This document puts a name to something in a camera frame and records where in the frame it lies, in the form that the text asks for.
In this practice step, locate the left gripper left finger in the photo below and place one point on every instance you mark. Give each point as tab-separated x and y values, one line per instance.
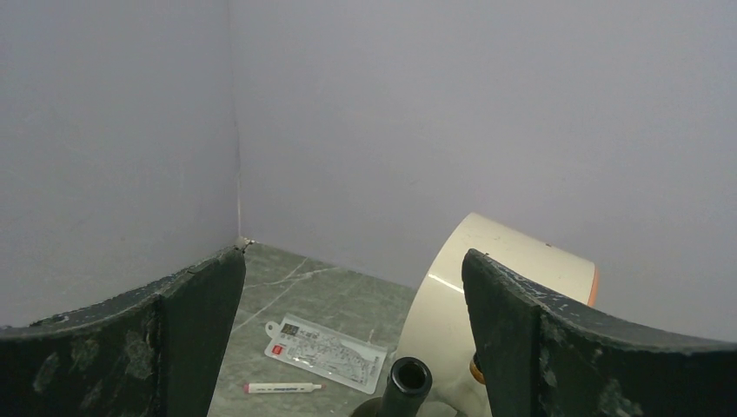
156	350

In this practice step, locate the white marker pen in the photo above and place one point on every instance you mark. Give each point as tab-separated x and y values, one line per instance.
282	388

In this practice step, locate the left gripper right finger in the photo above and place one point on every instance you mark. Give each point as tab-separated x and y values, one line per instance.
545	354

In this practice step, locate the dark green wine bottle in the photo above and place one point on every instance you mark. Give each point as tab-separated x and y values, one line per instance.
408	385

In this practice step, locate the cream cylindrical drum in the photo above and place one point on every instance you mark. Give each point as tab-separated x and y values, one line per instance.
437	329

